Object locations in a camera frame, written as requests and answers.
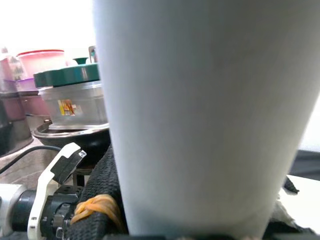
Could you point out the clear plastic storage box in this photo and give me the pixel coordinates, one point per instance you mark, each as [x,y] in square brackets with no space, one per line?
[75,100]

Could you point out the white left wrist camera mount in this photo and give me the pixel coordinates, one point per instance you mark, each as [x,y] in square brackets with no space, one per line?
[41,195]

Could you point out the beige cloth covered table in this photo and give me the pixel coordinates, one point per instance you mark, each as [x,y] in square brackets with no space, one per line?
[25,165]

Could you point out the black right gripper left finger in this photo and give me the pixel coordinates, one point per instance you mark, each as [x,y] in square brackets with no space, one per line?
[100,180]

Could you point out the white plastic table leg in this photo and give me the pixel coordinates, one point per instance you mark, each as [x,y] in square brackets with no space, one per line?
[200,100]

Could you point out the yellow rubber band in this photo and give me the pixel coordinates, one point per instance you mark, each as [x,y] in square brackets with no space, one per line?
[97,207]

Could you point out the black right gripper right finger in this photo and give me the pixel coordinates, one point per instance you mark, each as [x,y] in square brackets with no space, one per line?
[290,187]

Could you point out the pink container red lid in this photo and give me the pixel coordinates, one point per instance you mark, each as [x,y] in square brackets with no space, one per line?
[40,62]

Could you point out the purple plastic container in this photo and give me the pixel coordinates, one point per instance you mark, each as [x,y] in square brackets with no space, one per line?
[22,100]

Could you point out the black wok steel rim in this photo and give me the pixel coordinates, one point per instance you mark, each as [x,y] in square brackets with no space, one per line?
[75,140]

